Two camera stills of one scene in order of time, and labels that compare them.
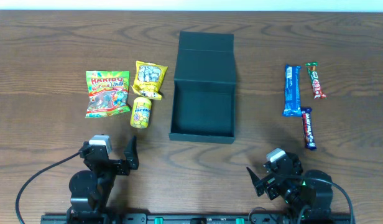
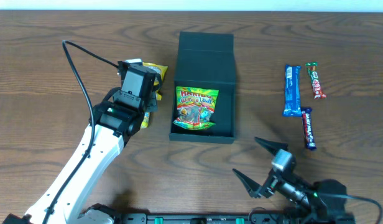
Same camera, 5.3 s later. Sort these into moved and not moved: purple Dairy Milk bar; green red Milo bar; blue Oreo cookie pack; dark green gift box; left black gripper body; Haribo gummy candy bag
Moved: left black gripper body; Haribo gummy candy bag
Not moved: green red Milo bar; blue Oreo cookie pack; dark green gift box; purple Dairy Milk bar
